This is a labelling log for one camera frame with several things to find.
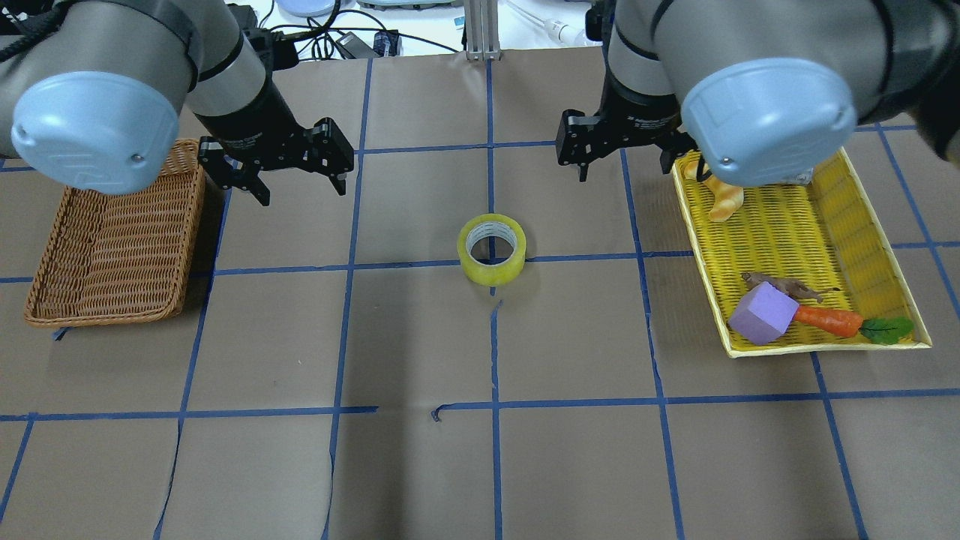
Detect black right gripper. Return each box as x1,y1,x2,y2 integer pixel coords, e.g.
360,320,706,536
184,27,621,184
555,82,698,182

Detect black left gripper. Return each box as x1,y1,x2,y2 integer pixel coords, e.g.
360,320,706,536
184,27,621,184
197,82,356,206

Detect yellow tape roll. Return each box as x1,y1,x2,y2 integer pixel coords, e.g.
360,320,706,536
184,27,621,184
456,213,527,287

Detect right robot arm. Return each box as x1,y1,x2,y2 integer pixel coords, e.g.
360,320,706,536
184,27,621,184
556,1,959,187

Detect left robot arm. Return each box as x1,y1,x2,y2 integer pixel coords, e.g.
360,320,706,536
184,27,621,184
1,1,356,206

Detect toy croissant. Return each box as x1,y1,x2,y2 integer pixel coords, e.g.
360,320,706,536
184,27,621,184
681,157,745,223

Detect brown wicker basket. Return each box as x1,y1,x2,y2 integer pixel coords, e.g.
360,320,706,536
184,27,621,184
23,138,206,329

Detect purple foam block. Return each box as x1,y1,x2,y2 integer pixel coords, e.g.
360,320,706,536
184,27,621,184
727,281,801,346

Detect brown toy animal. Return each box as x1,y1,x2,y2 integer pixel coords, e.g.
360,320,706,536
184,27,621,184
739,272,842,303

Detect yellow plastic tray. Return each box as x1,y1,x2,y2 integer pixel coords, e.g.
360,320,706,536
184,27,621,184
672,149,932,358

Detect toy carrot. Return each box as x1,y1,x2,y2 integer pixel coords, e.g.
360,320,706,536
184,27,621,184
792,304,914,346

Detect aluminium frame post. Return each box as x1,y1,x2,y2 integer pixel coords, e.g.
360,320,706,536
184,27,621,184
463,0,502,62

